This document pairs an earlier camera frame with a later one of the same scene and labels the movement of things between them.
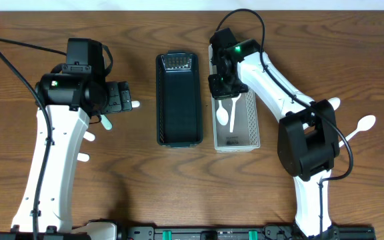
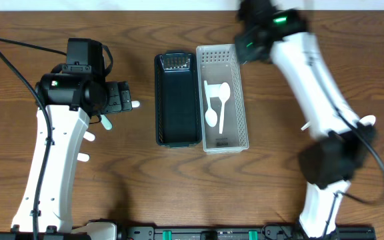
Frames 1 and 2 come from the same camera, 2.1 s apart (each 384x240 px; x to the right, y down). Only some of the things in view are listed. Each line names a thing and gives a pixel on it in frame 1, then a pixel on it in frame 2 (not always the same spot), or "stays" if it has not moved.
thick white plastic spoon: x=135 y=103 stays
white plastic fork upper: x=89 y=136 stays
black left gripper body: x=119 y=97 stays
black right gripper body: x=227 y=87 -> x=245 y=44
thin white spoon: x=222 y=114 -> x=211 y=117
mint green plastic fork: x=106 y=122 stays
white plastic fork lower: x=83 y=157 stays
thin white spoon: x=233 y=111 -> x=225 y=93
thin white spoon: x=365 y=124 stays
